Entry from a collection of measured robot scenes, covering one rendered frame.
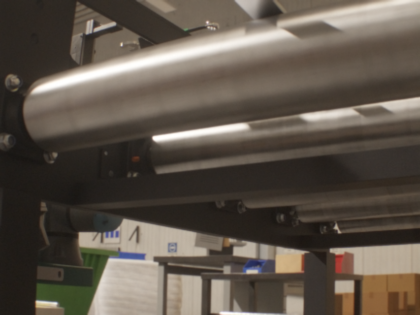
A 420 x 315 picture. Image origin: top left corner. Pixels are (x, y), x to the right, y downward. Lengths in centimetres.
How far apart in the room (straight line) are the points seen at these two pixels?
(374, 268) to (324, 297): 986
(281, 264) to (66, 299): 147
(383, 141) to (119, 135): 37
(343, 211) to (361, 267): 1028
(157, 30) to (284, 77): 65
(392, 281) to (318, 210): 681
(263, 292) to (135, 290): 294
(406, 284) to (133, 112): 765
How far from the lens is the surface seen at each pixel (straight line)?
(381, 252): 1168
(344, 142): 89
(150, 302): 807
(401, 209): 147
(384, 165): 73
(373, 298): 686
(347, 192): 121
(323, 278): 185
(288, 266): 409
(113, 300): 800
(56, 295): 381
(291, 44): 61
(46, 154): 94
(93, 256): 389
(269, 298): 543
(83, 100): 77
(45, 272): 173
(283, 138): 92
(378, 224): 179
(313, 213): 154
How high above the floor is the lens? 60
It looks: 13 degrees up
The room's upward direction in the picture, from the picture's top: 1 degrees clockwise
